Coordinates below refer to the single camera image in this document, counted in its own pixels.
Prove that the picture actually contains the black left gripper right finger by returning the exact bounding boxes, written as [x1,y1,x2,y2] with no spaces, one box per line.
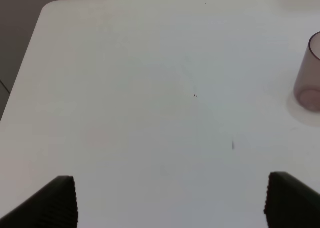
[264,172,320,228]

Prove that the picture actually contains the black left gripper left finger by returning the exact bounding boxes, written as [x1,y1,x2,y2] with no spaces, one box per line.
[0,176,79,228]

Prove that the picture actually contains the pink translucent plastic cup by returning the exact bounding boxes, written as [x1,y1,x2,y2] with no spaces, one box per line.
[293,32,320,112]

